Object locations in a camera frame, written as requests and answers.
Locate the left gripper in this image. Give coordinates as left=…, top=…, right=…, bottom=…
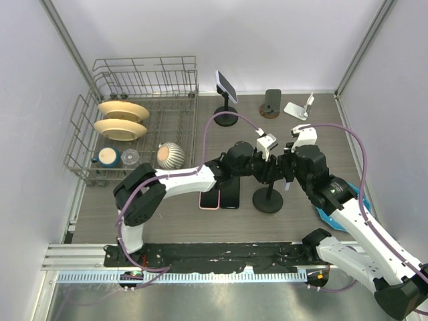
left=231, top=145, right=282, bottom=182

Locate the black round base stand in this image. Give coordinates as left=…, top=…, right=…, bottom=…
left=252, top=183, right=284, bottom=214

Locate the black phone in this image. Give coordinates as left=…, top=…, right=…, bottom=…
left=219, top=177, right=240, bottom=209

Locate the white folding phone stand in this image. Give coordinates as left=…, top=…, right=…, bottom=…
left=284, top=93, right=314, bottom=120

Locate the grey phone stand wooden base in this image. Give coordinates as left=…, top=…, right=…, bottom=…
left=259, top=89, right=282, bottom=119

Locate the pink case phone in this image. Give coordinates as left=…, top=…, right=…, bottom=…
left=199, top=189, right=220, bottom=210

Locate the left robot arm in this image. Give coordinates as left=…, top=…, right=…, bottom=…
left=113, top=136, right=282, bottom=267

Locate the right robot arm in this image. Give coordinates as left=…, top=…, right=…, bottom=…
left=278, top=144, right=427, bottom=320

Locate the black gooseneck phone stand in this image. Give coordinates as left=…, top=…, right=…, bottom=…
left=214, top=86, right=238, bottom=127

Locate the lavender phone on stand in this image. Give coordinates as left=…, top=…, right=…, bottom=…
left=215, top=70, right=238, bottom=104

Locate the blue dotted plate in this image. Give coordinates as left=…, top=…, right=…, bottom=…
left=314, top=182, right=372, bottom=231

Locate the striped ceramic teapot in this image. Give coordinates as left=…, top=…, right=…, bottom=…
left=156, top=142, right=185, bottom=170

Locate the clear glass cup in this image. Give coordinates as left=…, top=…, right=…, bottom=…
left=121, top=148, right=140, bottom=166

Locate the front cream plate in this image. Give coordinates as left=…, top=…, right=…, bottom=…
left=94, top=118, right=147, bottom=141

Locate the cream plate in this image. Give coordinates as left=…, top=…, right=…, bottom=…
left=94, top=118, right=147, bottom=141
left=98, top=100, right=150, bottom=122

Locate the blue ceramic mug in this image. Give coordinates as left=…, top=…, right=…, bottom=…
left=91, top=147, right=120, bottom=169

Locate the rear cream plate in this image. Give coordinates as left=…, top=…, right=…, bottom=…
left=98, top=100, right=150, bottom=122

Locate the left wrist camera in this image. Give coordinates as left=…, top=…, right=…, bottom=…
left=255, top=128, right=278, bottom=162

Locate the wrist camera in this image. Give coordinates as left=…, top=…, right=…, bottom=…
left=291, top=124, right=318, bottom=152
left=255, top=128, right=278, bottom=162

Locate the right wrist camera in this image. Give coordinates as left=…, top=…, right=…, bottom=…
left=291, top=124, right=318, bottom=152

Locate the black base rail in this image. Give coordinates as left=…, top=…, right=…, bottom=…
left=104, top=242, right=328, bottom=274

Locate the grey wire dish rack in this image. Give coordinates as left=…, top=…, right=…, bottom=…
left=64, top=56, right=199, bottom=185

